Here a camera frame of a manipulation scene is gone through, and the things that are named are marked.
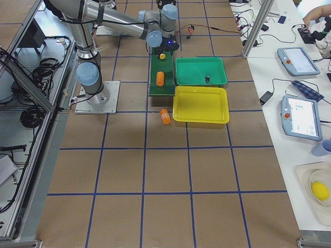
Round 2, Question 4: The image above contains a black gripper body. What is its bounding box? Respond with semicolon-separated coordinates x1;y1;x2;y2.
156;0;177;7
155;36;179;52

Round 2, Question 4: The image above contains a yellow push button switch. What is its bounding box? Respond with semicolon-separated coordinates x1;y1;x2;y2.
159;53;166;60

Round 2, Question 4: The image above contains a plain orange cylinder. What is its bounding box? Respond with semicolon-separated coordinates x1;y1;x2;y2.
156;71;165;87

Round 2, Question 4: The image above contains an orange cylinder with 4680 print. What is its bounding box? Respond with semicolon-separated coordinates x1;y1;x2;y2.
159;109;171;125

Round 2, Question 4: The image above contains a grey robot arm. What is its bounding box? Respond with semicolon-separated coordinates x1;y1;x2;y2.
50;1;179;97

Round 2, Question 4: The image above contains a green conveyor belt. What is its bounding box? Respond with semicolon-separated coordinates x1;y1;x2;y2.
149;48;175;97

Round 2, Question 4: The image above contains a small sensor circuit board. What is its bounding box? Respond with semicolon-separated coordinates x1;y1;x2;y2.
188;25;195;35

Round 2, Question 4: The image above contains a green plastic tray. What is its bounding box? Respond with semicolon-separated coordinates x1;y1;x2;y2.
175;57;228;86

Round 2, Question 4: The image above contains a yellow plastic tray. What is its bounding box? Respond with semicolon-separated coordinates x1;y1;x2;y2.
173;86;230;124

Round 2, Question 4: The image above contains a black power adapter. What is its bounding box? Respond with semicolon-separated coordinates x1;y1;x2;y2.
259;91;273;106

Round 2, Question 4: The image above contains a grey teach pendant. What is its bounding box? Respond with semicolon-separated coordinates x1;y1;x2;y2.
281;95;323;141
277;47;321;76

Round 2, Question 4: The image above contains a blue cup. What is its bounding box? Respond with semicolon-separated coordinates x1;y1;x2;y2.
311;139;330;157

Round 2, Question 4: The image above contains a white bowl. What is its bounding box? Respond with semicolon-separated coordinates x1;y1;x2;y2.
309;169;330;207

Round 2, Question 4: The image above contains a yellow lemon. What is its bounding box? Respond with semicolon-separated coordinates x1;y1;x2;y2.
311;181;329;201

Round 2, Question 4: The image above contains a red black wire cable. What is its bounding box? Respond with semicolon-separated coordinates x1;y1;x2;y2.
175;23;244;34

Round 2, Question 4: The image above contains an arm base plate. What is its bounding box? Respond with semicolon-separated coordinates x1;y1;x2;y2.
96;25;121;36
74;81;120;114

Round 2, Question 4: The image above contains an aluminium frame post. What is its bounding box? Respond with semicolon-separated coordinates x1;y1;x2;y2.
243;0;274;58

